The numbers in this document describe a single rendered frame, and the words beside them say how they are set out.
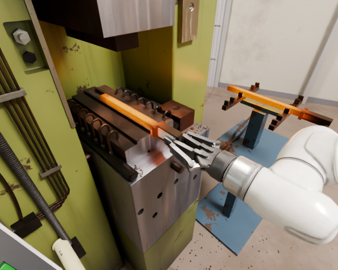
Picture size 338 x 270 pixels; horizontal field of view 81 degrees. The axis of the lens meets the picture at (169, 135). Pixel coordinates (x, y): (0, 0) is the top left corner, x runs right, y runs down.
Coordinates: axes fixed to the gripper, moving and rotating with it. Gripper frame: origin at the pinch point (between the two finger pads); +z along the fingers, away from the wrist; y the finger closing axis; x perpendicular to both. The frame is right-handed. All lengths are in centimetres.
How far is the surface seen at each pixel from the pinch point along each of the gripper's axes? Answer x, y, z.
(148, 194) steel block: -17.8, -10.2, -0.8
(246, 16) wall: 1, 254, 101
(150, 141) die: -3.8, -3.0, 5.2
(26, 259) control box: 2.1, -39.6, -7.7
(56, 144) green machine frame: 0.4, -24.8, 19.2
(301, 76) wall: -66, 283, 18
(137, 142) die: -1.2, -7.9, 5.3
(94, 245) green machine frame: -57, -28, 19
